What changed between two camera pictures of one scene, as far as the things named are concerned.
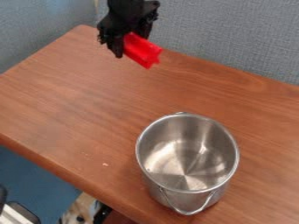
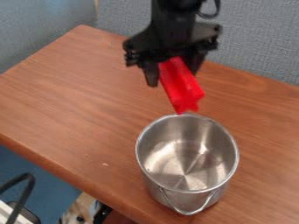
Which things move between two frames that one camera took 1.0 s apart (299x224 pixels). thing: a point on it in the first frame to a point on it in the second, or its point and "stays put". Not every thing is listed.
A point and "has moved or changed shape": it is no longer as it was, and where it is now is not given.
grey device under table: [15, 213] stays put
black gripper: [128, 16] to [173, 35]
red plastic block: [141, 50] has moved or changed shape
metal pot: [189, 155] stays put
